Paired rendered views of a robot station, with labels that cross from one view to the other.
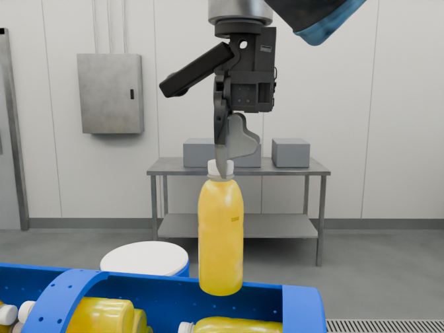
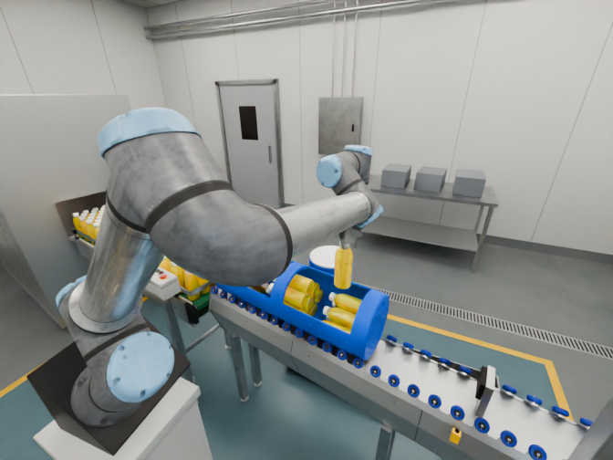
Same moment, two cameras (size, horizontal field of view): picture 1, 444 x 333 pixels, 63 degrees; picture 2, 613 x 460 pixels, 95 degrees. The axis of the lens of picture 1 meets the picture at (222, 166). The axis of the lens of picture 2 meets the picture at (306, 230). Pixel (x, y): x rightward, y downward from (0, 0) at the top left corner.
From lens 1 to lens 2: 63 cm
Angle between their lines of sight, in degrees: 28
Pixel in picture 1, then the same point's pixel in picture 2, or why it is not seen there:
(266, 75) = not seen: hidden behind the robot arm
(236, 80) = not seen: hidden behind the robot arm
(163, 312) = (327, 286)
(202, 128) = (402, 154)
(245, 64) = not seen: hidden behind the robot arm
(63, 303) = (288, 276)
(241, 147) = (349, 240)
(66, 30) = (314, 78)
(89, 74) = (326, 112)
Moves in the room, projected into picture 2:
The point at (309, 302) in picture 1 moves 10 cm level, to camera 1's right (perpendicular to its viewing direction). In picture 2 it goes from (375, 299) to (400, 307)
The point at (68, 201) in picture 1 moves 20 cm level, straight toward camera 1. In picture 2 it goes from (306, 196) to (306, 200)
